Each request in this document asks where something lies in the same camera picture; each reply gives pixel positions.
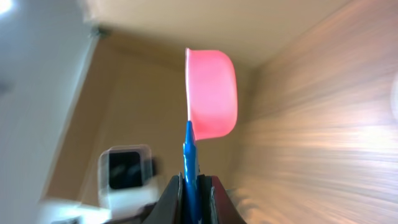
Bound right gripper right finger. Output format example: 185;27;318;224
198;175;246;224

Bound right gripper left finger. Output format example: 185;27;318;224
143;173;183;224

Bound pink scoop with blue handle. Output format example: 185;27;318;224
183;48;238;223

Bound white digital kitchen scale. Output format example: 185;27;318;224
36;144;160;224

